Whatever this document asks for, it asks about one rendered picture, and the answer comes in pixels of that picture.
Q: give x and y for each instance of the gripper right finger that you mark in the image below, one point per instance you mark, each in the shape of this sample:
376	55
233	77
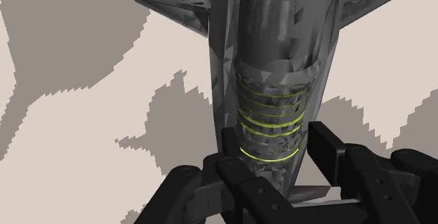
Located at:
369	182

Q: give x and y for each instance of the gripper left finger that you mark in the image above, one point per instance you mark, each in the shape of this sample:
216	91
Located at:
239	189

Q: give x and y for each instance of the grey spaceship toy yellow rings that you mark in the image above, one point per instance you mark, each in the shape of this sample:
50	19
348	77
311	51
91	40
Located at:
273	62

